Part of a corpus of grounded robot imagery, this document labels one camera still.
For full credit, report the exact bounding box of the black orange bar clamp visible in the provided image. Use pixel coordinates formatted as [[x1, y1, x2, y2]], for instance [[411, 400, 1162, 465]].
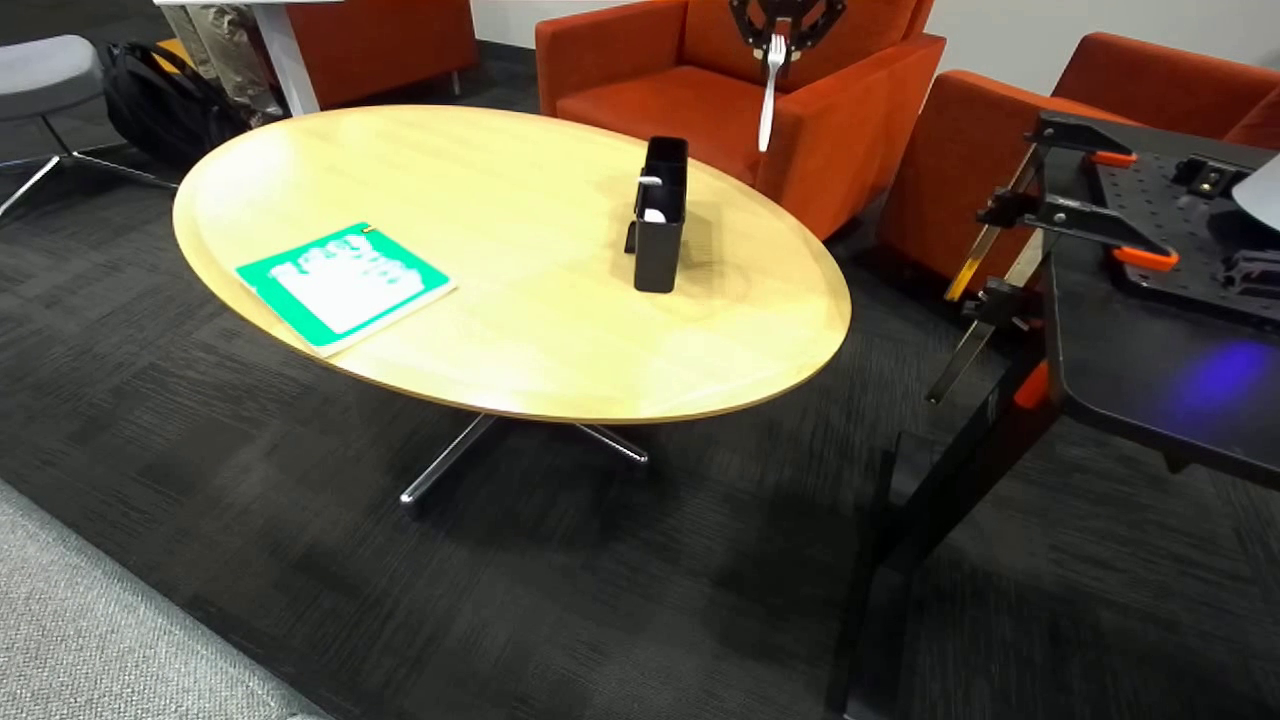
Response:
[[926, 186, 1183, 406], [939, 106, 1146, 308]]

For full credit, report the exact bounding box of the green and white sheet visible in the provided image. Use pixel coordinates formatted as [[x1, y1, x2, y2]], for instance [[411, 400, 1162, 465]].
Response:
[[232, 216, 459, 356]]

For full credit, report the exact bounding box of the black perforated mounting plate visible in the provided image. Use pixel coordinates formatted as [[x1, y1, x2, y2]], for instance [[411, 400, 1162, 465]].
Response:
[[1099, 125, 1280, 328]]

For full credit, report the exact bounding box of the white desk leg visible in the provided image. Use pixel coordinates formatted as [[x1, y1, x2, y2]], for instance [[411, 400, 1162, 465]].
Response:
[[149, 0, 343, 125]]

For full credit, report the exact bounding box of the round wooden table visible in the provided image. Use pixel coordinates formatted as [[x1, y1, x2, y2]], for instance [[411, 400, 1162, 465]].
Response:
[[170, 98, 855, 513]]

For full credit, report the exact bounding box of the grey office chair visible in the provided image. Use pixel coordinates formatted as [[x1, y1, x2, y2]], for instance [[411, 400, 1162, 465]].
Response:
[[0, 32, 179, 221]]

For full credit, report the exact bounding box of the dark metal stand table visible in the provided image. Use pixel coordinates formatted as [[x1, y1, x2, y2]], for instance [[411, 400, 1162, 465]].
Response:
[[819, 117, 1280, 716]]

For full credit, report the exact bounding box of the black backpack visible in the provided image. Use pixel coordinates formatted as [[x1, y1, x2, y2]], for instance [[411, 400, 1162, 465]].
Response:
[[102, 34, 257, 173]]

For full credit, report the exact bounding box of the black cutlery box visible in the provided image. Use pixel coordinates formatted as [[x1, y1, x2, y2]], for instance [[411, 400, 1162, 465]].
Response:
[[622, 132, 694, 296]]

